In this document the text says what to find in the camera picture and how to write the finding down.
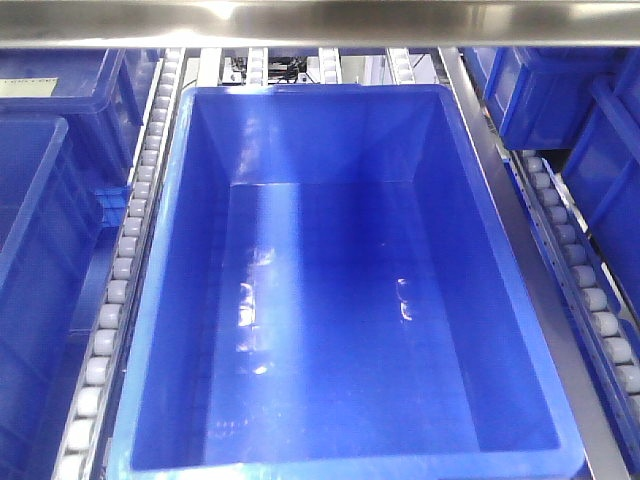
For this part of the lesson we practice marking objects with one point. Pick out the white roller track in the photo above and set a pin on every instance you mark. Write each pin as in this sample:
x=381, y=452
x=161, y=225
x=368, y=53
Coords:
x=83, y=441
x=611, y=341

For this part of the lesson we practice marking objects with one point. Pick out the blue bin right back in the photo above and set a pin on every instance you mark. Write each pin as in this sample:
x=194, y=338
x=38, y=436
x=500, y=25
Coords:
x=539, y=98

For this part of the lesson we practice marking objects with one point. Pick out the blue bin left front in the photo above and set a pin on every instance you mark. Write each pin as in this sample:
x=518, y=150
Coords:
x=50, y=222

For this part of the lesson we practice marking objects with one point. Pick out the steel shelf front beam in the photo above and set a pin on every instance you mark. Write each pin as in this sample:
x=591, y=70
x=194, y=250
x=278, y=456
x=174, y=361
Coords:
x=59, y=24

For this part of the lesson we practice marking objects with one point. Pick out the blue bin left back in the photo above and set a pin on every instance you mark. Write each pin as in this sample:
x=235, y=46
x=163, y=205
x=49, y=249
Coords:
x=101, y=93

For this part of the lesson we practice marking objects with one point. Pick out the large blue centre bin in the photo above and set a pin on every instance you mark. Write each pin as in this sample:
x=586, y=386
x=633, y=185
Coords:
x=331, y=295

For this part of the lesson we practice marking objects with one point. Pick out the steel divider rail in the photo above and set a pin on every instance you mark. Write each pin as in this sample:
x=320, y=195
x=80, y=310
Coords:
x=522, y=223

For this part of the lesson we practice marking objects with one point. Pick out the blue bin right front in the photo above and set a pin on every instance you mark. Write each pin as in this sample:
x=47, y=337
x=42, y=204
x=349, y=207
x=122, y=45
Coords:
x=602, y=173

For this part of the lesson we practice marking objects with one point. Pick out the left white roller track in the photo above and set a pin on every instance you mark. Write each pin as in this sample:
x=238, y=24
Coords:
x=83, y=441

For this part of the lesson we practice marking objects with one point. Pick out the right white roller track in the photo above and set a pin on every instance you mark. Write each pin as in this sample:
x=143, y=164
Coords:
x=611, y=341

